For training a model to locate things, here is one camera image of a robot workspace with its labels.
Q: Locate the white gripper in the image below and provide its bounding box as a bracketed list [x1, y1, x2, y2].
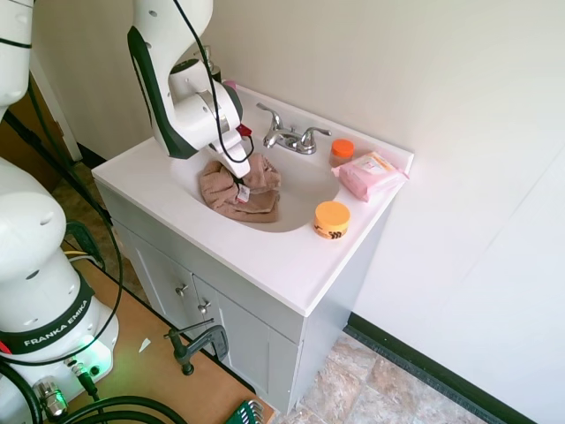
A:
[205, 132, 252, 186]

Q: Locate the tan terry towel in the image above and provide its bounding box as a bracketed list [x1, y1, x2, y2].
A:
[198, 153, 283, 224]

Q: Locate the chrome faucet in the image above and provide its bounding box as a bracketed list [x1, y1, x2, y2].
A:
[255, 102, 332, 155]

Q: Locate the orange cream jar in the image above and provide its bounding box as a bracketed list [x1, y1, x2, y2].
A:
[313, 201, 351, 241]

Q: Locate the small brown jar orange lid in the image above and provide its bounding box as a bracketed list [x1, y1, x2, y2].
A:
[329, 139, 356, 169]

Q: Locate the pink wipes pack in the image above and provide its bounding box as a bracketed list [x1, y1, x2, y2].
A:
[337, 151, 411, 203]

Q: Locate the grey vanity cabinet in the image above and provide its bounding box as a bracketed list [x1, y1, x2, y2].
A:
[94, 180, 394, 416]

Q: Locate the black C-clamp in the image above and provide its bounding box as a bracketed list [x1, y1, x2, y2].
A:
[162, 317, 230, 376]

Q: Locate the brown wooden door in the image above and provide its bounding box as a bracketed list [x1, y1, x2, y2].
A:
[0, 79, 67, 191]

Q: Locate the green hex key set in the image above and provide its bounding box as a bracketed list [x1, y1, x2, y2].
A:
[229, 397, 266, 424]

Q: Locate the black baseboard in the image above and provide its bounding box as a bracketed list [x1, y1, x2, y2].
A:
[343, 311, 548, 424]

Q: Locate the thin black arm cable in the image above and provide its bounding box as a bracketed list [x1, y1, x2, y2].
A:
[171, 0, 256, 163]

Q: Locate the long thin black cable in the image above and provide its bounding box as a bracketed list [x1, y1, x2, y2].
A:
[0, 57, 125, 367]

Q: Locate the white door frame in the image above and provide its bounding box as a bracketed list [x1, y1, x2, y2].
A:
[28, 61, 84, 163]

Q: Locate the thick black cable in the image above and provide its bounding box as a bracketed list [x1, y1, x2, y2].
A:
[56, 394, 204, 424]

